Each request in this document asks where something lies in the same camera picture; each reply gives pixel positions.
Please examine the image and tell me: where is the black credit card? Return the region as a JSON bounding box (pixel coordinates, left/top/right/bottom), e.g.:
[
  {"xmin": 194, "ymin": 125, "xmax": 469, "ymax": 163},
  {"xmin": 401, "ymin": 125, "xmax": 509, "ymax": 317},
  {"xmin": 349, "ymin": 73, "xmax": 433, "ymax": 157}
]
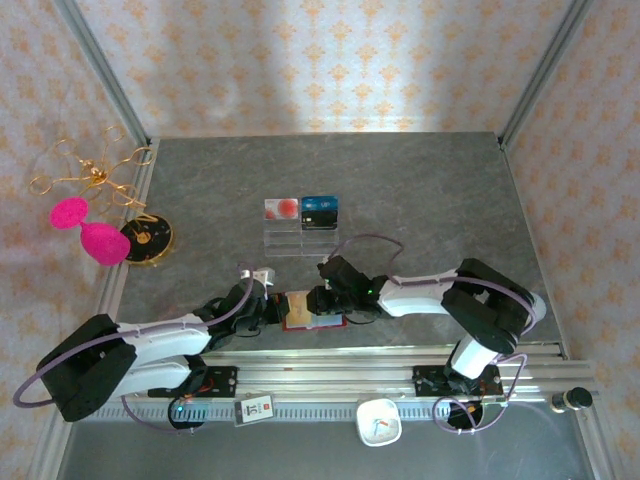
[{"xmin": 300, "ymin": 209, "xmax": 340, "ymax": 232}]

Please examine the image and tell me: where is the blue credit card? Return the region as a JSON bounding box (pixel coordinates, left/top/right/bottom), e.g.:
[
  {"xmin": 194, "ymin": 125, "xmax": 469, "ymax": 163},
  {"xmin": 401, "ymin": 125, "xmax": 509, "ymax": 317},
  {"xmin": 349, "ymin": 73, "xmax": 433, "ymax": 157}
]
[{"xmin": 300, "ymin": 195, "xmax": 342, "ymax": 213}]

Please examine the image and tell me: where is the white card with red circle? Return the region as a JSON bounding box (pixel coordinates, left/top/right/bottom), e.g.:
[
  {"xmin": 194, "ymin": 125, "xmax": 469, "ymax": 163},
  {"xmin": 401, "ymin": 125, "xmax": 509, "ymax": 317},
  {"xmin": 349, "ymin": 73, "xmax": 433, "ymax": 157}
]
[{"xmin": 264, "ymin": 197, "xmax": 301, "ymax": 222}]

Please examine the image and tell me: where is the clear acrylic card stand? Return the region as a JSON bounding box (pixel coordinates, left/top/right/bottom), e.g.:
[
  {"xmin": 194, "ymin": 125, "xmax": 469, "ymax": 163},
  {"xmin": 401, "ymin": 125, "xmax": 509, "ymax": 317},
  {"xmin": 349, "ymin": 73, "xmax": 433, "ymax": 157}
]
[{"xmin": 262, "ymin": 195, "xmax": 344, "ymax": 259}]

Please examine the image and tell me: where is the white label tag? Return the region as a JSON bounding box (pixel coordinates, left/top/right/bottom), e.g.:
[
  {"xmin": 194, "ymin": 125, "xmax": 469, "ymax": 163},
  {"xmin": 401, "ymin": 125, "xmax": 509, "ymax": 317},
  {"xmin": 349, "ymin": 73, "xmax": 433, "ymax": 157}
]
[{"xmin": 233, "ymin": 395, "xmax": 276, "ymax": 428}]

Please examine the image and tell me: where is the black gold round disc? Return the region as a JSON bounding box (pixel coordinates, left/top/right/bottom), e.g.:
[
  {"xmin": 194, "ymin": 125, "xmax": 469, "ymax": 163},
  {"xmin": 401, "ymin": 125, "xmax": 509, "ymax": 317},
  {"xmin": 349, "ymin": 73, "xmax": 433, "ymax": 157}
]
[{"xmin": 118, "ymin": 213, "xmax": 176, "ymax": 269}]

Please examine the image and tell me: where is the white square timer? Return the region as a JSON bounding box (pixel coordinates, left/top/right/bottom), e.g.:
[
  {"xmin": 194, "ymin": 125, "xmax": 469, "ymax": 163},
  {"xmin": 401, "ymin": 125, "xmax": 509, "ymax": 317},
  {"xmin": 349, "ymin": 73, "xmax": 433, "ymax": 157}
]
[{"xmin": 355, "ymin": 396, "xmax": 406, "ymax": 448}]

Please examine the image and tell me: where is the pink hourglass shaped ornament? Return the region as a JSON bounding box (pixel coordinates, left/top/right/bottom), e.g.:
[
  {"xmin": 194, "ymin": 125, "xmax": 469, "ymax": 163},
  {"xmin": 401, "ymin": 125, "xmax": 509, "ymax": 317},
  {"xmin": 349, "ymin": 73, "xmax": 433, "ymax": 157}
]
[{"xmin": 48, "ymin": 196, "xmax": 133, "ymax": 268}]

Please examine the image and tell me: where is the black knob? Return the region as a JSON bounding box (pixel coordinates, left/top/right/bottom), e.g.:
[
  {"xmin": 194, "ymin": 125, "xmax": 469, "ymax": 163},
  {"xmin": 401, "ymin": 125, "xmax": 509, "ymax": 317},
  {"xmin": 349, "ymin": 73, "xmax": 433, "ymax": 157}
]
[{"xmin": 550, "ymin": 386, "xmax": 594, "ymax": 414}]

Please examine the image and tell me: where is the purple cable along left arm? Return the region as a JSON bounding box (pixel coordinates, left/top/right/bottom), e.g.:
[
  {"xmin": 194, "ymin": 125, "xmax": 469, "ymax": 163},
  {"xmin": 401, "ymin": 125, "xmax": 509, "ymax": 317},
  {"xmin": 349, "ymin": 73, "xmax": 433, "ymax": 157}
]
[{"xmin": 12, "ymin": 273, "xmax": 256, "ymax": 409}]

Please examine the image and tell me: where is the purple cable along arm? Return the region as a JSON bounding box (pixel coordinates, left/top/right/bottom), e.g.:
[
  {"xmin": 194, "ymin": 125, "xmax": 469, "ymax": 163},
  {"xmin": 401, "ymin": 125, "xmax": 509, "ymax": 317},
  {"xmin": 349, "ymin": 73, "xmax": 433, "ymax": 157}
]
[
  {"xmin": 327, "ymin": 233, "xmax": 541, "ymax": 351},
  {"xmin": 12, "ymin": 273, "xmax": 256, "ymax": 409}
]

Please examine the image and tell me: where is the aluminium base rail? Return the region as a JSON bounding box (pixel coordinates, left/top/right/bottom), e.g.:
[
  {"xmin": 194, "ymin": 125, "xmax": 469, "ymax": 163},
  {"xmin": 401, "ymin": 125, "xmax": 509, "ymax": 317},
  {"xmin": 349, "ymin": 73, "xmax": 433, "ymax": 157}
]
[{"xmin": 199, "ymin": 343, "xmax": 597, "ymax": 407}]

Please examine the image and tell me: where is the purple cable along right arm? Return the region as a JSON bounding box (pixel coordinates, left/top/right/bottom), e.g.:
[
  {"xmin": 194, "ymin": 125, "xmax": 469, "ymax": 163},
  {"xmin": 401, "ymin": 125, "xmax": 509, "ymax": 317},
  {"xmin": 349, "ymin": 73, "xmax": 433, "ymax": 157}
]
[{"xmin": 327, "ymin": 233, "xmax": 541, "ymax": 351}]

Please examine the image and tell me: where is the grey slotted cable duct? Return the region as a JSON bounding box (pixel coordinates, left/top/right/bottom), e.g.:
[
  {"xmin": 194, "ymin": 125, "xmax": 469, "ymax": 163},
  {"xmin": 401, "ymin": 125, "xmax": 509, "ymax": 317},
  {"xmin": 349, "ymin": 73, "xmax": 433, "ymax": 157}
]
[{"xmin": 94, "ymin": 401, "xmax": 551, "ymax": 422}]

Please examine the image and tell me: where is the purple cable at left base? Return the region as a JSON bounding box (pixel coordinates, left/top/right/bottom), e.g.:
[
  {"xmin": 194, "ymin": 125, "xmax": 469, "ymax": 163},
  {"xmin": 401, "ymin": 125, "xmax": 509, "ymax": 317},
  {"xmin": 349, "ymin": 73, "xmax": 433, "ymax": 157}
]
[{"xmin": 121, "ymin": 393, "xmax": 201, "ymax": 436}]

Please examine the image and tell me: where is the purple cable at base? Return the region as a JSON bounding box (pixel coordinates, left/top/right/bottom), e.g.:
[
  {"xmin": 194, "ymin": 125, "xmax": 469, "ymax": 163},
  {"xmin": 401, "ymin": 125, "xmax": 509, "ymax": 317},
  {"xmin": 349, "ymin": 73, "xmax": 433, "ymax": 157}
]
[
  {"xmin": 432, "ymin": 352, "xmax": 530, "ymax": 437},
  {"xmin": 121, "ymin": 393, "xmax": 201, "ymax": 436}
]

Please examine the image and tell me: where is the purple cable at right base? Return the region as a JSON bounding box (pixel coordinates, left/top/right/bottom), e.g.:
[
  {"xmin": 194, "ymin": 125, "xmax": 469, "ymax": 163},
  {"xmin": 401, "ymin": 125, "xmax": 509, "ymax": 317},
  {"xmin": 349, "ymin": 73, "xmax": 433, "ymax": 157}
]
[{"xmin": 432, "ymin": 352, "xmax": 530, "ymax": 437}]

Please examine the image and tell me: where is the gold wire ornament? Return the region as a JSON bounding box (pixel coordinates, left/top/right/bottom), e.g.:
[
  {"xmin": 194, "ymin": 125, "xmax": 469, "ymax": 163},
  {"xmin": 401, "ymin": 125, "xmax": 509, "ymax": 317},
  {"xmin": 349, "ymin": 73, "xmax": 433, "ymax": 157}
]
[{"xmin": 28, "ymin": 124, "xmax": 154, "ymax": 212}]

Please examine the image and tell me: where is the aluminium frame post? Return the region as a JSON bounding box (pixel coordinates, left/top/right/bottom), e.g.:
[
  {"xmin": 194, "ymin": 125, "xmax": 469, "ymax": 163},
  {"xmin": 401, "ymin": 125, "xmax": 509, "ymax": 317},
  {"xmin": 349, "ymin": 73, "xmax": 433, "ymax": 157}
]
[
  {"xmin": 498, "ymin": 0, "xmax": 597, "ymax": 149},
  {"xmin": 52, "ymin": 0, "xmax": 152, "ymax": 145}
]

